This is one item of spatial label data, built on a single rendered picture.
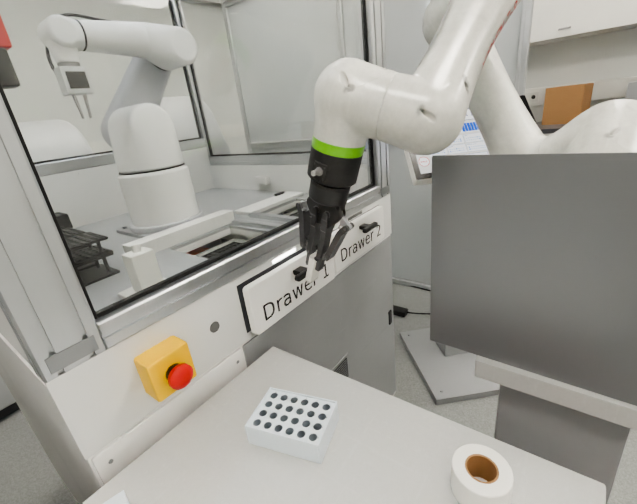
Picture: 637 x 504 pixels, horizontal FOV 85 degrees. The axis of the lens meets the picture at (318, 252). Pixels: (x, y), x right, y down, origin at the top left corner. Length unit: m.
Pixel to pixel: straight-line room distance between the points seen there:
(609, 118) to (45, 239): 0.89
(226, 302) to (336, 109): 0.41
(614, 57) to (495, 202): 3.49
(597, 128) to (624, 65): 3.27
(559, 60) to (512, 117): 3.19
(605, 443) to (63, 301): 0.90
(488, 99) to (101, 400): 0.92
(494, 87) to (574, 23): 2.84
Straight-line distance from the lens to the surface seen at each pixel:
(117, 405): 0.66
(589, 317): 0.68
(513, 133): 0.90
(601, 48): 4.07
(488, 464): 0.56
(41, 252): 0.55
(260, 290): 0.72
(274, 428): 0.60
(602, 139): 0.79
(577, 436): 0.87
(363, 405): 0.65
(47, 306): 0.56
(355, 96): 0.55
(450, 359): 1.89
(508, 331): 0.72
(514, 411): 0.86
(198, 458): 0.65
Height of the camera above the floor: 1.23
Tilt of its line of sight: 22 degrees down
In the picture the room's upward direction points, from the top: 7 degrees counter-clockwise
